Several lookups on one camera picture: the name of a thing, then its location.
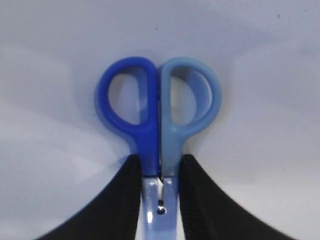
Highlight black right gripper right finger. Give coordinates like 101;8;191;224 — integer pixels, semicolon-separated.
178;154;290;240

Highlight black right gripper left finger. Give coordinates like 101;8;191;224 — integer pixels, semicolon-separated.
40;154;142;240

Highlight blue scissors with sheath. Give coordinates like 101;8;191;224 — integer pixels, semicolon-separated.
97;56;222;240

